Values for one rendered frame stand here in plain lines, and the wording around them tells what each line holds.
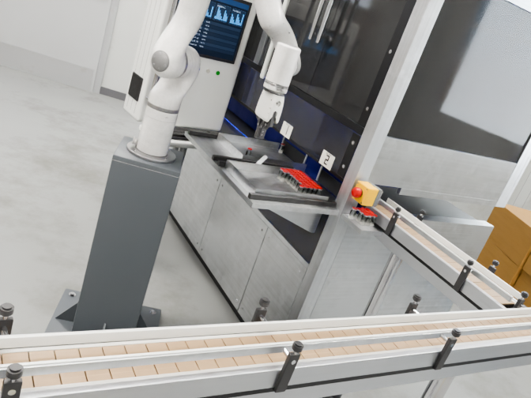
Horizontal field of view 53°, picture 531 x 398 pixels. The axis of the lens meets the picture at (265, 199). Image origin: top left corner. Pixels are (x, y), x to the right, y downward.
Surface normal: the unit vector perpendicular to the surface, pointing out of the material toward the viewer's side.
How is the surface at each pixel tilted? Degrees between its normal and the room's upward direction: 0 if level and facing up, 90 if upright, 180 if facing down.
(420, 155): 90
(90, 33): 90
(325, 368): 90
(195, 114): 90
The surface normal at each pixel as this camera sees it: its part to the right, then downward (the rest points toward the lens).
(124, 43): 0.08, 0.39
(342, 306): 0.46, 0.46
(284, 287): -0.83, -0.08
